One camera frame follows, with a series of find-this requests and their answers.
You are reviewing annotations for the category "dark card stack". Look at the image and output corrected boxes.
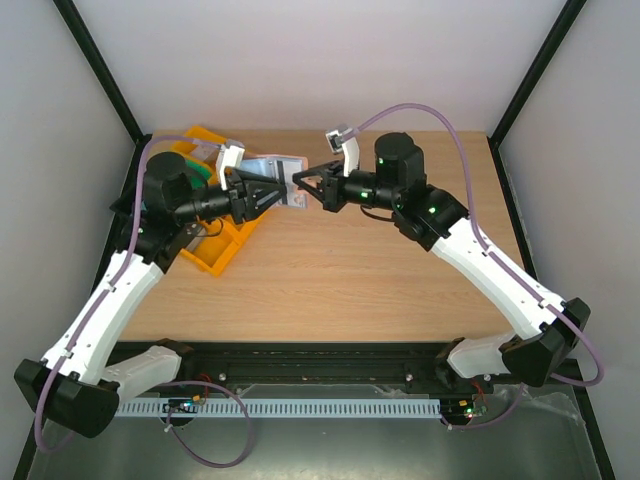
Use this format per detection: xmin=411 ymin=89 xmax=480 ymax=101
xmin=183 ymin=224 xmax=208 ymax=251

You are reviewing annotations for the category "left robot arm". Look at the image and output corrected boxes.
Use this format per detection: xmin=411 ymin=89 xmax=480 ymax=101
xmin=14 ymin=152 xmax=287 ymax=438

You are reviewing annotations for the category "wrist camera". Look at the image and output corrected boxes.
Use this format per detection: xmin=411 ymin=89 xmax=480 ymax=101
xmin=215 ymin=140 xmax=245 ymax=191
xmin=325 ymin=124 xmax=360 ymax=177

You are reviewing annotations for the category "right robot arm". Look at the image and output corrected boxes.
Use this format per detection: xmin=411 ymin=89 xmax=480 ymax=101
xmin=293 ymin=132 xmax=591 ymax=392

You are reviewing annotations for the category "slotted cable duct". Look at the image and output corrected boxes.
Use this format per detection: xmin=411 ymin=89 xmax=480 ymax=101
xmin=116 ymin=397 xmax=441 ymax=419

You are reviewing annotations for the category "black aluminium frame rail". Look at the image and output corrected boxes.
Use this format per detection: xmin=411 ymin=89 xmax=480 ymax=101
xmin=180 ymin=341 xmax=445 ymax=383

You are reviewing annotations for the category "yellow bin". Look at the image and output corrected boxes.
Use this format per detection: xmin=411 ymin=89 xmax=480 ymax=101
xmin=180 ymin=216 xmax=263 ymax=277
xmin=170 ymin=125 xmax=227 ymax=166

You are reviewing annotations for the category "yellow bin near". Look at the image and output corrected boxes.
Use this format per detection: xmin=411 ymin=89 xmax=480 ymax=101
xmin=180 ymin=216 xmax=263 ymax=277

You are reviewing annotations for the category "white magstripe card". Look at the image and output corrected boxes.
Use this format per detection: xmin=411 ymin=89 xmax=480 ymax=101
xmin=275 ymin=157 xmax=308 ymax=209

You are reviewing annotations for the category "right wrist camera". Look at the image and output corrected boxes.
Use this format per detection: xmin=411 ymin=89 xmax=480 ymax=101
xmin=325 ymin=124 xmax=360 ymax=177

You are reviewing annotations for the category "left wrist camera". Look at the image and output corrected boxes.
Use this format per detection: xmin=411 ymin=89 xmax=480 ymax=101
xmin=215 ymin=140 xmax=245 ymax=191

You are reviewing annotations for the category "yellow bin far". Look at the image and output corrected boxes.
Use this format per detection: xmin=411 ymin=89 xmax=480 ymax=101
xmin=170 ymin=125 xmax=227 ymax=166

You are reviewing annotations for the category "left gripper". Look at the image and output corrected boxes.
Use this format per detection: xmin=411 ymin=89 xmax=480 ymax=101
xmin=174 ymin=170 xmax=286 ymax=225

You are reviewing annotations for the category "green bin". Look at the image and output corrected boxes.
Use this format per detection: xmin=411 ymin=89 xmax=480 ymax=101
xmin=185 ymin=157 xmax=216 ymax=185

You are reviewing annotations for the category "pink leather card holder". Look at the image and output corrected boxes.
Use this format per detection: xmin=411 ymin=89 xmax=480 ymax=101
xmin=240 ymin=154 xmax=308 ymax=209

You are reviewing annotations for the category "black bin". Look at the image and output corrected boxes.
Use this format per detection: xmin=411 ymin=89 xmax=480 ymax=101
xmin=109 ymin=189 xmax=135 ymax=217

